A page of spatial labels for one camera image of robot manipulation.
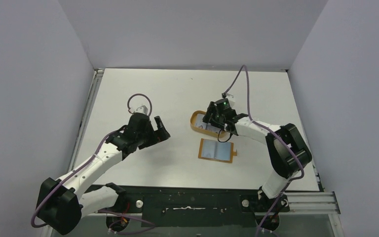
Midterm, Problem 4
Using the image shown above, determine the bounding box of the credit card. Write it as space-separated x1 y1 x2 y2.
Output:
195 114 208 130

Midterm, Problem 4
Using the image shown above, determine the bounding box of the orange leather card holder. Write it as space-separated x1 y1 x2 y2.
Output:
198 138 237 163

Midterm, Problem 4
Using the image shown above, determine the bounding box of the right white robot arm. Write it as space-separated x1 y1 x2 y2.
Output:
202 98 312 211

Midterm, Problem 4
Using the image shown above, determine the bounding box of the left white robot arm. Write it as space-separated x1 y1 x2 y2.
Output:
30 112 171 235

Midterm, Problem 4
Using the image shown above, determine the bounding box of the tan oval tray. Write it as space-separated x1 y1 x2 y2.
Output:
190 111 228 138

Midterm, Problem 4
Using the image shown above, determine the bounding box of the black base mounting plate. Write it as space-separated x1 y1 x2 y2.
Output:
79 183 290 233

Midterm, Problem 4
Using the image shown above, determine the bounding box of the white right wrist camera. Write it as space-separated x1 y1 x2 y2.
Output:
222 93 236 108

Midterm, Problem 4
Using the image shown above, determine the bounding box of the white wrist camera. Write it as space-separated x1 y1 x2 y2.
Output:
134 105 150 116
222 93 236 108

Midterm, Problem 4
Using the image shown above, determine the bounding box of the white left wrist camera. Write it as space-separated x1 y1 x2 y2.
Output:
134 105 150 116

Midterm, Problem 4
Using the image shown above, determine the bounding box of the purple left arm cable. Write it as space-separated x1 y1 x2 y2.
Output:
30 93 157 236

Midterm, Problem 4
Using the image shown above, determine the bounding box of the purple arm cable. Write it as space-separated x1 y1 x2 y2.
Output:
221 65 306 237
30 93 157 236

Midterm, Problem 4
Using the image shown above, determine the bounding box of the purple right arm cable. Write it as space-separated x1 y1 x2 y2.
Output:
221 65 306 237

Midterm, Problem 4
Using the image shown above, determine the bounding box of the aluminium side rail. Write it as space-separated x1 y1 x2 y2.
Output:
68 68 105 171

